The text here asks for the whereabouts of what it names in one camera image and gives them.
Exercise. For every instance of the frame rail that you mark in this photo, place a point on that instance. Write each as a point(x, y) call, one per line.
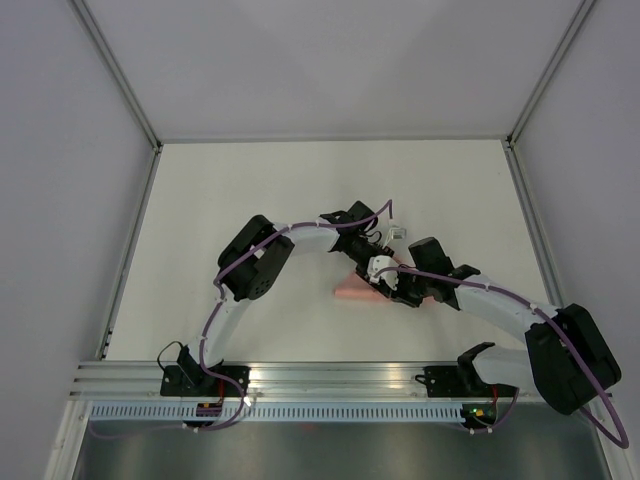
point(538, 238)
point(115, 296)

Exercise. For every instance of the white slotted cable duct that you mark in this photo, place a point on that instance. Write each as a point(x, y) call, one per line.
point(281, 411)

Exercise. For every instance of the left side frame rail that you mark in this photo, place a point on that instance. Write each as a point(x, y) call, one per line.
point(115, 296)

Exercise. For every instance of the aluminium frame post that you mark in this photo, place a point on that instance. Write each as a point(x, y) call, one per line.
point(559, 54)
point(100, 43)

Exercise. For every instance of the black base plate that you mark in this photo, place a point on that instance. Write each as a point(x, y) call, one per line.
point(446, 381)
point(176, 384)

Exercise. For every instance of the right side frame rail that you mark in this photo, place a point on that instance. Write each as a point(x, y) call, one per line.
point(538, 238)

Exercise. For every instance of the right aluminium frame post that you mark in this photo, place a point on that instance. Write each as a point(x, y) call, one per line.
point(559, 54)

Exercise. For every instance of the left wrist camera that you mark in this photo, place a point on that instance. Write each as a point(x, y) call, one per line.
point(395, 233)

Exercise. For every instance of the pink satin napkin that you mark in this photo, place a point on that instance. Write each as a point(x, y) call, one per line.
point(356, 287)

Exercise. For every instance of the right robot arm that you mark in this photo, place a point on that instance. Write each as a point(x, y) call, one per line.
point(565, 358)

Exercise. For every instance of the left aluminium frame post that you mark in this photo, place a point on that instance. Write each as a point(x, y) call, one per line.
point(100, 43)

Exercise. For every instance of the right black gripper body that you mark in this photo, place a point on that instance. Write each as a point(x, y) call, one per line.
point(411, 287)

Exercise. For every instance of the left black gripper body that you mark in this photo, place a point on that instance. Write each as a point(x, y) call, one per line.
point(360, 252)

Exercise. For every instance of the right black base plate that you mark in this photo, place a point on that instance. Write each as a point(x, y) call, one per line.
point(446, 381)

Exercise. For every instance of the back aluminium frame bar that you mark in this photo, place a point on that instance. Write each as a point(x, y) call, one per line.
point(330, 138)

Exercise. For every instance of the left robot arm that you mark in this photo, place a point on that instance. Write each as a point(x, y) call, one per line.
point(251, 263)

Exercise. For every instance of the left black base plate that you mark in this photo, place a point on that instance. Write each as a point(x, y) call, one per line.
point(176, 384)

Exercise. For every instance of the front aluminium rail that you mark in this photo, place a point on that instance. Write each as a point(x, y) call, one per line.
point(269, 381)

